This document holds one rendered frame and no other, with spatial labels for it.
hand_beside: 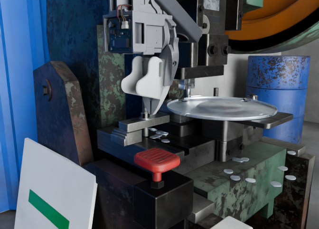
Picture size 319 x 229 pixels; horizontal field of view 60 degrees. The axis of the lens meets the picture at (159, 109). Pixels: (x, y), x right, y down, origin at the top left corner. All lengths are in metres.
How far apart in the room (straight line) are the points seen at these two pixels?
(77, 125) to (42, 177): 0.30
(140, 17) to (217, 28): 0.46
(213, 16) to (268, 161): 0.42
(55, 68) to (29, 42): 0.83
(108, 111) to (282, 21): 0.65
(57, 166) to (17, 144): 0.83
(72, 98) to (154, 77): 0.52
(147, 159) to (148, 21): 0.22
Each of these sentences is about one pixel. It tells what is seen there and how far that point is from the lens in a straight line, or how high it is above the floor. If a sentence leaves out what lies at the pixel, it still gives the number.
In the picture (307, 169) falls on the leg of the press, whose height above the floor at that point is 0.59.
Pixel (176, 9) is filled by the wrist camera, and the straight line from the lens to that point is 0.44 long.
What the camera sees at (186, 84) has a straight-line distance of 0.82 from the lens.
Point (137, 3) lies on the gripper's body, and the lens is 0.40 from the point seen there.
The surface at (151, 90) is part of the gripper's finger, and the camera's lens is 0.41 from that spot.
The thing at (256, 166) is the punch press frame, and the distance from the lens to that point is 0.77.
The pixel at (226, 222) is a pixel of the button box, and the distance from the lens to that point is 0.56.
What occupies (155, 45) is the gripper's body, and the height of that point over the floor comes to 0.94.
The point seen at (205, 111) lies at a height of 0.78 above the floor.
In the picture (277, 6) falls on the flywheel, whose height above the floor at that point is 1.08.
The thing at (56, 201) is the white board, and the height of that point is 0.44.
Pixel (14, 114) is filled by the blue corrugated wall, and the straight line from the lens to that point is 1.77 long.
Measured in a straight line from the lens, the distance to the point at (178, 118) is 0.78.
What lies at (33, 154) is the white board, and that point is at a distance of 1.17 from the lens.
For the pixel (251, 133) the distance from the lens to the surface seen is 0.91.
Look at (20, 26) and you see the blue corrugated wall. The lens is 1.76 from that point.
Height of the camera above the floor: 0.93
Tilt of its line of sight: 12 degrees down
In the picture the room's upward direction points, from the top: straight up
